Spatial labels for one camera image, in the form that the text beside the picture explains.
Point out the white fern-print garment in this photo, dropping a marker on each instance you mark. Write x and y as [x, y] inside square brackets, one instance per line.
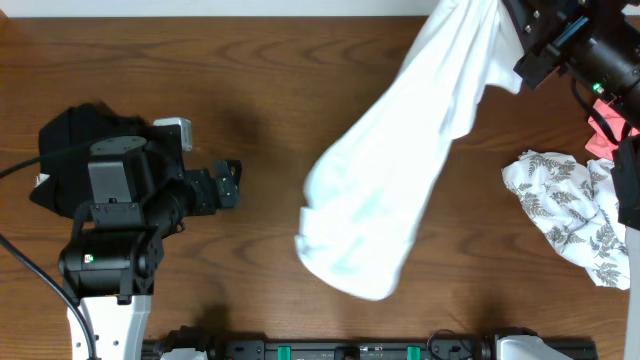
[576, 209]

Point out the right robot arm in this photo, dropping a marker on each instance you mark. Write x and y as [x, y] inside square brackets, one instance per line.
[591, 41]

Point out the white printed t-shirt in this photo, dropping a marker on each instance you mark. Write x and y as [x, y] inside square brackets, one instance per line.
[366, 194]

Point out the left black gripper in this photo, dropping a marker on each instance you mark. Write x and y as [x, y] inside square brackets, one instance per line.
[206, 203]

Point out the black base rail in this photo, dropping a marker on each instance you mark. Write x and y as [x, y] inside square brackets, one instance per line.
[514, 343]

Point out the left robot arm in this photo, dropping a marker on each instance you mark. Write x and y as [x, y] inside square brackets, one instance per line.
[140, 194]

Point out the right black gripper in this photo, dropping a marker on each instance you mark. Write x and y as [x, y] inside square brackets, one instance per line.
[551, 32]

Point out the folded black garment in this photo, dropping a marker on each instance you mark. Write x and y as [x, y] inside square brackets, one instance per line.
[64, 146]

